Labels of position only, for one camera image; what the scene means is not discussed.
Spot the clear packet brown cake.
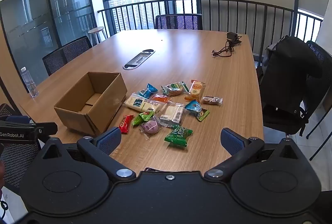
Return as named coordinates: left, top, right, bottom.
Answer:
left=201, top=96, right=223, bottom=106

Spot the brown cardboard box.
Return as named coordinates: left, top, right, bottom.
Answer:
left=54, top=71, right=128, bottom=137

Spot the clear water bottle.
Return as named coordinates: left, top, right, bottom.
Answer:
left=21, top=67, right=39, bottom=98

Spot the silver table cable port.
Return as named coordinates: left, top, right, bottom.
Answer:
left=123, top=49, right=155, bottom=69

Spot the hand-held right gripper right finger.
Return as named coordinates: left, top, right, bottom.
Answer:
left=204, top=127, right=308, bottom=183

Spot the orange white biscuit packet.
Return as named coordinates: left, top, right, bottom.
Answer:
left=185, top=79, right=206, bottom=102

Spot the white round stool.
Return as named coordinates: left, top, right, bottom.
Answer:
left=88, top=27, right=107, bottom=45

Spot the black metal railing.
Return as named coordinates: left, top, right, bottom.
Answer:
left=97, top=0, right=325, bottom=58

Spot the black mesh office chair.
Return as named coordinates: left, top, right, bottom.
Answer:
left=155, top=14, right=203, bottom=30
left=42, top=36, right=93, bottom=76
left=0, top=103, right=42, bottom=188
left=258, top=40, right=332, bottom=161

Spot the clear packet white cake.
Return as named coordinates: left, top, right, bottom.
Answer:
left=158, top=101, right=186, bottom=128

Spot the purple round cake packet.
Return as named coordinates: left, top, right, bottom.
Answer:
left=139, top=117, right=162, bottom=139

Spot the long white biscuit packet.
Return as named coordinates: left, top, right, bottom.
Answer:
left=124, top=93, right=169, bottom=114

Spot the green trimmed cracker packet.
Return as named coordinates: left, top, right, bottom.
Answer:
left=161, top=81, right=190, bottom=97

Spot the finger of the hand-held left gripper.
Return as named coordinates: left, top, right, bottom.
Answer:
left=6, top=115, right=30, bottom=123
left=35, top=122, right=58, bottom=140

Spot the blue green nut packet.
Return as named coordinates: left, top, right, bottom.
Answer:
left=185, top=100, right=210, bottom=122

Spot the black charger with cable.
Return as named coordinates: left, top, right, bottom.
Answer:
left=211, top=32, right=243, bottom=57

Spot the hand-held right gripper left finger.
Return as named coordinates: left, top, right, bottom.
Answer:
left=39, top=127, right=137, bottom=183

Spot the dark green packet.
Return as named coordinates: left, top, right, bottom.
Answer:
left=164, top=125, right=194, bottom=149

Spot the black backpack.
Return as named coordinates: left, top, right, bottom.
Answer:
left=259, top=36, right=322, bottom=137

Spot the light green packet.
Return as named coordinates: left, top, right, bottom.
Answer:
left=132, top=110, right=155, bottom=126

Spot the red packet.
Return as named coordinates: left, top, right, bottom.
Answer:
left=119, top=115, right=134, bottom=134

